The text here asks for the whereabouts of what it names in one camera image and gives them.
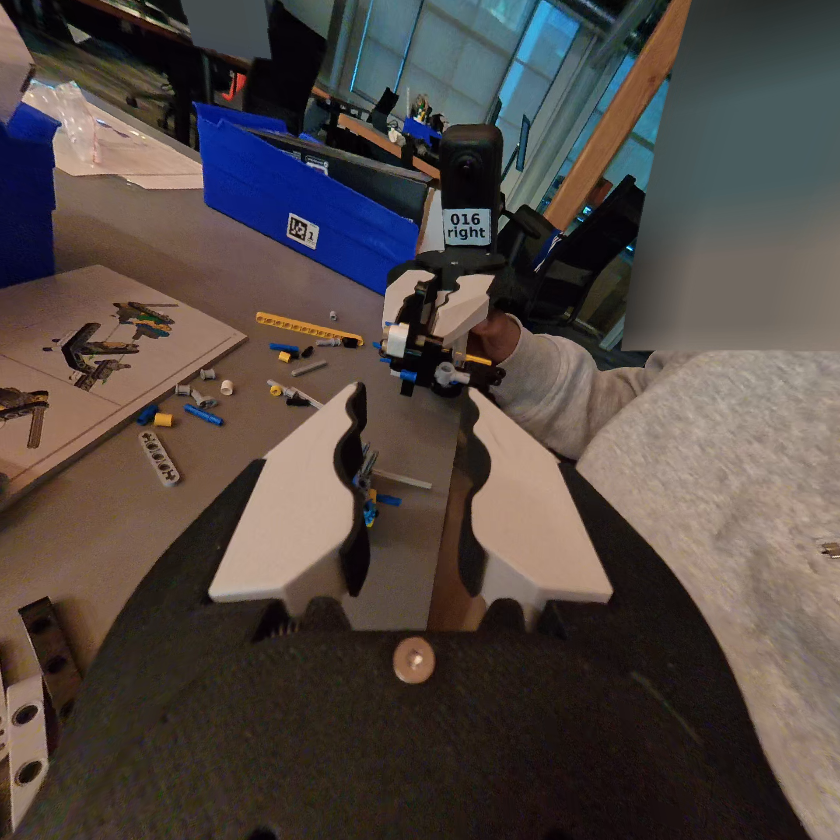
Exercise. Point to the grey and blue lego piece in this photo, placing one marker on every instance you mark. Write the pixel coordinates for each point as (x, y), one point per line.
(366, 472)

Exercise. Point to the large blue tagged bin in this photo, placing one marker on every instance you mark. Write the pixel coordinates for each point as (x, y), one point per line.
(262, 184)

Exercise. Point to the slanted wooden beam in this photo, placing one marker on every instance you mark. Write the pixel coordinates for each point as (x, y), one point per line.
(617, 118)

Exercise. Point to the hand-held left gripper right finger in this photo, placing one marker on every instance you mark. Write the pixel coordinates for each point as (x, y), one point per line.
(538, 525)

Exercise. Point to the clear plastic bag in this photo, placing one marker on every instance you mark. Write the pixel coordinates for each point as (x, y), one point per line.
(75, 111)

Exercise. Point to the black office chair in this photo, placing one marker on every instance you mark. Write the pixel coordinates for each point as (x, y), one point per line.
(584, 249)

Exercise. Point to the long yellow lego beam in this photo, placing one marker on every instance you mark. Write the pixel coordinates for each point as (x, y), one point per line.
(308, 329)

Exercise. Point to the yellow and blue lego piece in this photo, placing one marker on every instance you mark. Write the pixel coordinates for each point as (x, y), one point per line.
(371, 516)

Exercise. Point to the white cardboard box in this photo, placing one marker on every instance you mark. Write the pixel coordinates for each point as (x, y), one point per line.
(13, 59)

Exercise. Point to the tall black chair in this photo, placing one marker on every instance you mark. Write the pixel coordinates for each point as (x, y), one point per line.
(292, 65)

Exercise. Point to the short grey lego axle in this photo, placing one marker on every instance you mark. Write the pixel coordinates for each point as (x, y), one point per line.
(308, 368)

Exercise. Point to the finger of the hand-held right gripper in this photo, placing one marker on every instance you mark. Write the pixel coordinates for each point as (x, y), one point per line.
(401, 295)
(469, 312)

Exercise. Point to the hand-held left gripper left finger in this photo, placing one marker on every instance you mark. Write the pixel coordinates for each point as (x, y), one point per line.
(282, 518)

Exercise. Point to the long blue lego pin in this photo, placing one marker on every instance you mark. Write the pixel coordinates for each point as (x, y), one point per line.
(203, 415)

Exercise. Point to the person's right forearm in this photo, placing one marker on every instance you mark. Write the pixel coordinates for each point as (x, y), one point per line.
(558, 394)

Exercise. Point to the black and grey lego assembly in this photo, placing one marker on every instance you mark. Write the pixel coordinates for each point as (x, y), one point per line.
(426, 361)

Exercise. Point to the short blue lego pin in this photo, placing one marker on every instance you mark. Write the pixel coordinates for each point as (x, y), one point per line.
(388, 500)
(145, 415)
(282, 346)

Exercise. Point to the open lego instruction booklet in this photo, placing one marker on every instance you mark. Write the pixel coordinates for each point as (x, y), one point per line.
(184, 328)

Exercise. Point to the blue plastic bin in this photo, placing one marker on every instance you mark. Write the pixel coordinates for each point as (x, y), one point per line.
(26, 210)

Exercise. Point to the long thin grey lego axle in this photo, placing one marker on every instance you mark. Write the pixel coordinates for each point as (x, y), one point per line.
(405, 481)

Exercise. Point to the white paper sheets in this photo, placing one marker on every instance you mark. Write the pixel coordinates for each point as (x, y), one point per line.
(141, 161)

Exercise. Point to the person's grey sweatshirt torso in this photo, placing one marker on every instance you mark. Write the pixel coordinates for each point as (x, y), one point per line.
(722, 499)

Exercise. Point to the person's right hand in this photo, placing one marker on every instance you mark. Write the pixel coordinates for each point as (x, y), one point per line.
(493, 338)

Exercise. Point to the grey five-hole lego beam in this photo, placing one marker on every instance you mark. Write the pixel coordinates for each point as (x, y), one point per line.
(159, 459)

